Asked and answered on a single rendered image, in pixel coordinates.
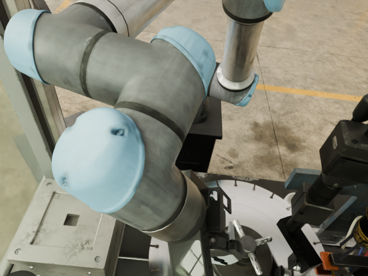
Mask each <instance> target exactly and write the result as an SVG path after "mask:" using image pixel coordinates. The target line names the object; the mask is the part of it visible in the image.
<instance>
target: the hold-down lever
mask: <svg viewBox="0 0 368 276"><path fill-rule="evenodd" d="M352 115H353V118H352V119H351V120H352V121H355V122H360V123H362V122H365V121H368V94H365V95H364V96H363V97H362V99H361V100H360V102H359V103H358V104H357V106H356V107H355V109H354V111H353V113H352Z"/></svg>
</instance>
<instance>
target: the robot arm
mask: <svg viewBox="0 0 368 276"><path fill-rule="evenodd" d="M173 1H174V0H79V1H78V2H76V3H74V4H72V5H71V6H69V7H68V8H66V9H64V10H63V11H61V12H59V13H57V14H52V13H51V12H49V11H47V10H36V9H24V10H22V11H19V12H18V13H16V14H15V15H14V16H13V17H12V18H11V19H10V21H9V22H8V24H7V27H6V29H5V34H4V48H5V52H6V54H7V58H8V59H9V61H10V63H11V64H12V65H13V66H14V67H15V68H16V69H17V70H18V71H20V72H22V73H24V74H26V75H27V76H29V77H32V78H34V79H37V80H39V81H41V82H42V83H44V84H47V85H50V84H52V85H55V86H57V87H60V88H63V89H66V90H69V91H72V92H74V93H77V94H80V95H83V96H86V97H89V98H91V99H94V100H96V101H100V102H102V103H105V104H107V105H110V106H113V107H114V108H110V107H98V108H95V109H92V110H90V111H87V112H85V113H83V114H82V115H80V116H79V117H78V118H77V119H76V122H75V124H74V125H73V126H71V127H68V128H66V130H65V131H64V132H63V133H62V135H61V136H60V138H59V140H58V142H57V144H56V146H55V149H54V152H53V157H52V163H51V166H52V172H53V175H54V179H55V180H56V182H57V184H58V185H59V186H60V187H61V188H62V189H63V190H65V191H66V192H67V193H69V194H70V195H72V196H74V197H76V198H77V199H79V200H81V201H82V202H84V203H86V205H87V206H88V207H90V208H91V209H93V210H95V211H97V212H100V213H103V214H107V215H109V216H112V217H114V218H115V219H118V220H120V221H122V222H124V223H126V224H128V225H130V226H132V227H134V228H136V229H138V230H140V231H142V232H144V233H146V234H148V235H150V236H152V237H154V238H156V239H158V240H161V241H165V242H167V243H168V248H169V256H170V264H171V272H172V276H214V273H213V269H212V263H214V264H218V265H231V264H233V263H236V262H238V261H239V260H241V259H242V257H243V246H242V244H241V242H240V241H237V240H235V236H234V226H233V223H232V222H231V221H229V224H228V230H226V211H227V212H228V213H229V214H232V205H231V198H230V197H229V196H228V195H227V194H226V193H225V192H224V190H223V189H222V188H221V187H220V186H218V187H207V186H206V185H205V184H204V182H203V181H202V180H201V179H200V178H199V177H198V176H197V175H196V174H195V173H194V172H193V171H192V170H185V171H181V170H180V169H179V168H178V167H177V166H176V165H175V161H176V159H177V156H178V155H179V153H180V150H181V148H182V144H183V142H184V140H185V138H186V136H187V134H188V132H189V129H190V127H191V125H192V123H199V122H201V121H203V120H205V119H206V118H207V117H208V115H209V111H210V105H209V99H208V96H209V97H213V98H215V99H218V100H222V101H225V102H228V103H230V104H233V105H235V106H241V107H244V106H246V105H247V104H248V103H249V101H250V99H251V97H252V95H253V93H254V91H255V89H256V86H257V83H258V80H259V75H258V74H256V73H255V70H254V68H253V66H252V65H253V62H254V58H255V55H256V50H257V47H258V43H259V40H260V36H261V32H262V29H263V24H264V22H265V21H266V20H267V19H268V18H270V17H271V16H272V14H273V13H274V12H279V11H281V10H282V8H283V6H284V3H285V0H222V8H223V11H224V13H225V14H226V15H227V27H226V38H225V48H224V54H223V62H221V63H219V62H216V58H215V53H214V51H213V49H212V47H211V45H210V44H209V43H208V41H207V40H206V39H205V38H204V37H203V36H201V35H200V34H199V33H198V32H196V31H194V30H192V29H190V28H187V27H184V26H177V25H176V26H173V27H165V28H163V29H161V30H160V31H159V32H158V33H157V35H156V36H154V37H153V38H152V39H151V42H150V43H147V42H144V41H141V40H138V39H135V37H136V36H137V35H139V34H140V33H141V32H142V31H143V30H144V29H145V28H146V27H147V26H148V25H149V24H150V23H151V22H152V21H153V20H154V19H155V18H156V17H157V16H158V15H159V14H161V13H162V12H163V11H164V10H165V9H166V8H167V7H168V6H169V5H170V4H171V3H172V2H173ZM213 191H216V192H217V200H215V198H214V197H211V196H210V195H211V194H212V195H214V194H213ZM223 196H225V197H226V199H227V207H226V206H225V205H224V203H223ZM224 209H225V210H226V211H225V210H224Z"/></svg>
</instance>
